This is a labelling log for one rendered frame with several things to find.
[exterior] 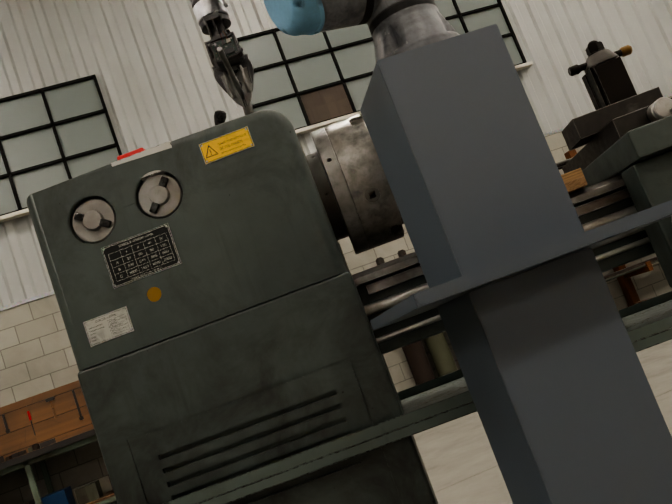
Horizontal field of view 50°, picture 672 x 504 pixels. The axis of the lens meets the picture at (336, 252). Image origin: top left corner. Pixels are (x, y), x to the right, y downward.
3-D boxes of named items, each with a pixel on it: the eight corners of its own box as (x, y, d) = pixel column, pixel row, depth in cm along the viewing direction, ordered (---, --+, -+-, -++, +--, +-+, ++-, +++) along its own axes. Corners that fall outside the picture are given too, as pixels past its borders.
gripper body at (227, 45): (211, 66, 162) (193, 18, 164) (219, 80, 171) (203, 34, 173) (243, 53, 162) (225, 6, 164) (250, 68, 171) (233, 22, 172)
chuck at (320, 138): (350, 237, 158) (302, 111, 165) (359, 265, 188) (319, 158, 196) (365, 232, 158) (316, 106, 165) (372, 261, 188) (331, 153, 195)
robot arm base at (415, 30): (477, 34, 114) (454, -22, 115) (388, 62, 111) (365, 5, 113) (453, 74, 128) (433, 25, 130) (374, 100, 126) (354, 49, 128)
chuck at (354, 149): (365, 232, 158) (317, 106, 165) (372, 261, 188) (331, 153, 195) (404, 217, 157) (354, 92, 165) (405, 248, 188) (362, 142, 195)
